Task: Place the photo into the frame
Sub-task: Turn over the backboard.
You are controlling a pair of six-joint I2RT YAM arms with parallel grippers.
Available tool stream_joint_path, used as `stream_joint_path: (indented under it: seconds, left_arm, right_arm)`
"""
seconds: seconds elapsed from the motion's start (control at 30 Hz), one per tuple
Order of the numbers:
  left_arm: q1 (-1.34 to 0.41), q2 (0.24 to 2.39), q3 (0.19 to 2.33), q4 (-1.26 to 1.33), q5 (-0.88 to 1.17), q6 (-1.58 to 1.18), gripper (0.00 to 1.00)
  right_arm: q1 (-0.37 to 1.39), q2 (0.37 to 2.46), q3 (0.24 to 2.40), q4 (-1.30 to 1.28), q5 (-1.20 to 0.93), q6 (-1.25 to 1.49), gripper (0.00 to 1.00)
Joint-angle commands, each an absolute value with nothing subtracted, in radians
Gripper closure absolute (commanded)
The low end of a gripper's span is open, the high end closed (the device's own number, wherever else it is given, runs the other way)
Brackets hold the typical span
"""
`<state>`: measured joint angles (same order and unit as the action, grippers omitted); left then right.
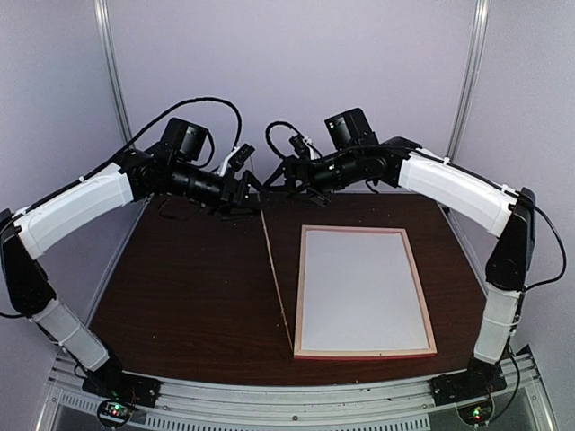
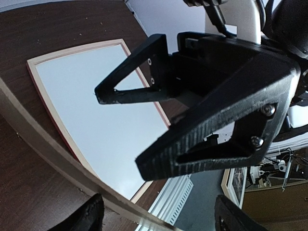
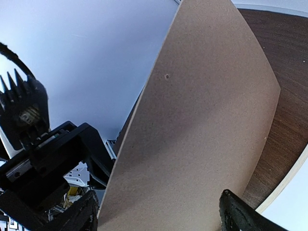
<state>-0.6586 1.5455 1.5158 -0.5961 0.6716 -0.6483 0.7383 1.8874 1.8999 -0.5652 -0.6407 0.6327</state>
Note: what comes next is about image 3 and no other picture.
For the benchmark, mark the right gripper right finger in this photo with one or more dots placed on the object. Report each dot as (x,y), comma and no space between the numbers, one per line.
(236,215)

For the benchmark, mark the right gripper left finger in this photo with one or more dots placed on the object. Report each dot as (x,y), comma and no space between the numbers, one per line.
(81,216)

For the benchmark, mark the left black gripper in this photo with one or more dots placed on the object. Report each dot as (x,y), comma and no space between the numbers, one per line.
(33,181)

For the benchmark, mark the brown backing board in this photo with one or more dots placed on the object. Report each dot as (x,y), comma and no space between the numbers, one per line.
(199,126)

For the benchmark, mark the front aluminium rail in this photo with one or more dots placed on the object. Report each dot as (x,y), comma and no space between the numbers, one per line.
(109,144)

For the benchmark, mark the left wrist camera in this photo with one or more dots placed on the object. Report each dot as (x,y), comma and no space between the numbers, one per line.
(24,113)

